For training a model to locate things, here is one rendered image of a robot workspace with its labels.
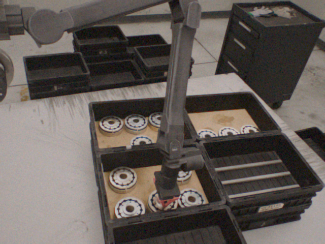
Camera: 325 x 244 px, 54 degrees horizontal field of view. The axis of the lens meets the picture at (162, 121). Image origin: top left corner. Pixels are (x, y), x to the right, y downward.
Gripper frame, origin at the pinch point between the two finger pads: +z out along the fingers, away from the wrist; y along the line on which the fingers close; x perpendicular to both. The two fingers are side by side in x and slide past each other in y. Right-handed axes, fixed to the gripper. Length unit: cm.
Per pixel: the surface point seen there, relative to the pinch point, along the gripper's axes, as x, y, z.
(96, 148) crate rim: 19.9, 23.3, -3.2
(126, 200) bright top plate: 11.8, 3.8, 3.5
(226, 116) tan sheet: -46, 46, 6
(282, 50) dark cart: -138, 135, 20
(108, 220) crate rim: 19.6, -7.2, -3.6
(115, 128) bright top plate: 10.0, 40.8, 3.9
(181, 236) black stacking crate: -4.3, -11.3, 6.1
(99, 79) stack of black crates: 4, 151, 53
